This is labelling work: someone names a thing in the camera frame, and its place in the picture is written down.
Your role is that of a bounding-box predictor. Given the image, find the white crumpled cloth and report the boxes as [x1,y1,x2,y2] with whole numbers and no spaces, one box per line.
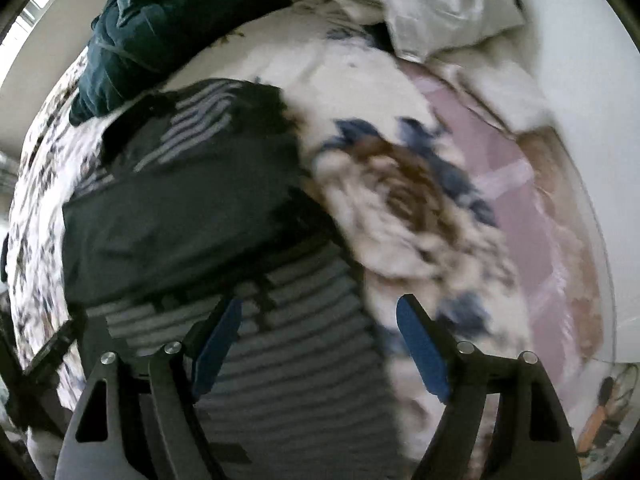
[292,0,526,61]

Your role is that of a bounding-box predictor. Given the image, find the pink bed sheet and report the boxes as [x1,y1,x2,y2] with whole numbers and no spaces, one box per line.
[400,57,603,376]

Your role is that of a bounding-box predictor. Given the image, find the dark teal cloth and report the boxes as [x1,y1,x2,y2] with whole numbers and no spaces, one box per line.
[68,0,313,127]

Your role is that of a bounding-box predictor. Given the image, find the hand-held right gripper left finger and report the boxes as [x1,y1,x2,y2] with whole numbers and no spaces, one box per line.
[54,298,244,480]

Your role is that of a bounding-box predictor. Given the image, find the dark striped garment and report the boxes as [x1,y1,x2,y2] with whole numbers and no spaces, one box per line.
[61,78,401,480]

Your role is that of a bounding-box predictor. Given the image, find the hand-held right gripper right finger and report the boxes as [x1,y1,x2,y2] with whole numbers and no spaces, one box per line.
[396,294,584,480]

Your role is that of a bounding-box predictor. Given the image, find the floral printed blanket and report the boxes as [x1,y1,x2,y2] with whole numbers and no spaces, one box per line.
[9,7,608,480]

